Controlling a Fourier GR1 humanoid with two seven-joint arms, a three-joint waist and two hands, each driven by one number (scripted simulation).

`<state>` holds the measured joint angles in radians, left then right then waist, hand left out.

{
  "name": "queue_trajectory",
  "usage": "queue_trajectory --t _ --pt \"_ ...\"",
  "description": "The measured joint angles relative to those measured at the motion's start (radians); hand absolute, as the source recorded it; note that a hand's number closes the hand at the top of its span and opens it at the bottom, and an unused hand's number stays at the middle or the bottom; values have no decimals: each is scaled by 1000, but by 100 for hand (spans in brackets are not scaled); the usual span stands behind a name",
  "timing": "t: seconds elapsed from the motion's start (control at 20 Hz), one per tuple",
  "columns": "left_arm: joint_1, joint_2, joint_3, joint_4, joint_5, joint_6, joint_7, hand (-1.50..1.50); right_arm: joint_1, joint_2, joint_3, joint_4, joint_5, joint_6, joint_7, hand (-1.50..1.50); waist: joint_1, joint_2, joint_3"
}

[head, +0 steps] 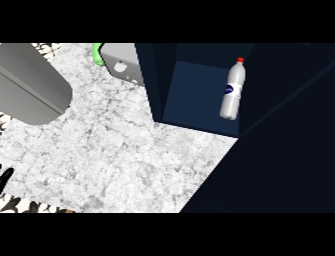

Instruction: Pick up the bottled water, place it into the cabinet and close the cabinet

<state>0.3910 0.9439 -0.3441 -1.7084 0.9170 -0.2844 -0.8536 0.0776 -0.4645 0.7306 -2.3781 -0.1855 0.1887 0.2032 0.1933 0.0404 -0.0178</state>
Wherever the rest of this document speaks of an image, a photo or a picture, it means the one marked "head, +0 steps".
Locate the dark navy cabinet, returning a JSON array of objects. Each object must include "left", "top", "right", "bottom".
[{"left": 134, "top": 42, "right": 335, "bottom": 138}]

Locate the clear water bottle red cap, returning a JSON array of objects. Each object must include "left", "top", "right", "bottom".
[{"left": 219, "top": 56, "right": 249, "bottom": 121}]

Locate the grey rounded appliance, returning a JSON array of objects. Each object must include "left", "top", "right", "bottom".
[{"left": 0, "top": 42, "right": 75, "bottom": 127}]

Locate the green object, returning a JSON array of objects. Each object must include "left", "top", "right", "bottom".
[{"left": 91, "top": 42, "right": 109, "bottom": 67}]

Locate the silver grey box appliance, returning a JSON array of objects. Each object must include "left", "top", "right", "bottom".
[{"left": 100, "top": 42, "right": 147, "bottom": 87}]

